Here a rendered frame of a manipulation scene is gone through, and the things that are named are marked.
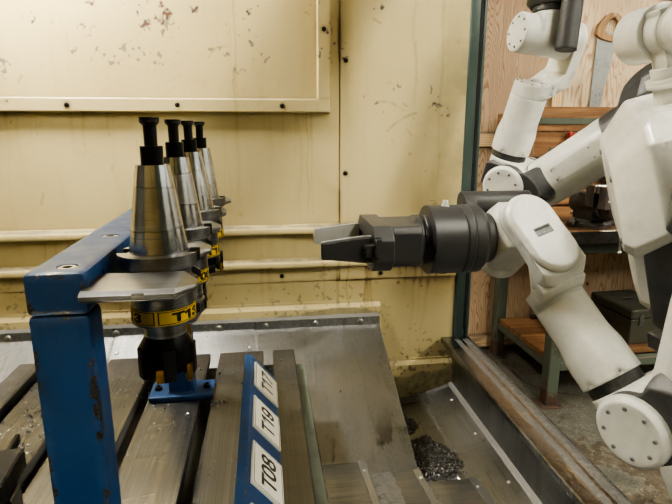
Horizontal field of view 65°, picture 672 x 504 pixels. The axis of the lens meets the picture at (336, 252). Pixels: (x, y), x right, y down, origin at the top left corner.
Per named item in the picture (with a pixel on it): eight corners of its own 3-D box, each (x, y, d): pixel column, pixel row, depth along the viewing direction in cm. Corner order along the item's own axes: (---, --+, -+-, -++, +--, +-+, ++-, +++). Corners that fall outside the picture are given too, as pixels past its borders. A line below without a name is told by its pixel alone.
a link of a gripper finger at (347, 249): (320, 236, 62) (372, 235, 63) (320, 263, 63) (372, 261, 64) (321, 239, 61) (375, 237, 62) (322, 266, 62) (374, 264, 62)
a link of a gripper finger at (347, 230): (314, 248, 71) (360, 246, 72) (314, 224, 70) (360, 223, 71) (313, 245, 72) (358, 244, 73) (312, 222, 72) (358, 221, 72)
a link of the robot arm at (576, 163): (533, 217, 109) (639, 156, 93) (506, 232, 99) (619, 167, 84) (503, 170, 110) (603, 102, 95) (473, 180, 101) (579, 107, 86)
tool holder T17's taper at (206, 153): (186, 195, 76) (183, 147, 74) (218, 194, 77) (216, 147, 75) (186, 199, 72) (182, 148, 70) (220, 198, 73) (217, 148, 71)
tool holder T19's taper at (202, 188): (178, 207, 65) (173, 151, 64) (215, 205, 66) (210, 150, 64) (172, 212, 61) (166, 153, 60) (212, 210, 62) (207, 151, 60)
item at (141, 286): (201, 278, 40) (201, 268, 40) (192, 300, 35) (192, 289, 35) (105, 282, 40) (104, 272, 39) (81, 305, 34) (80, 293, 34)
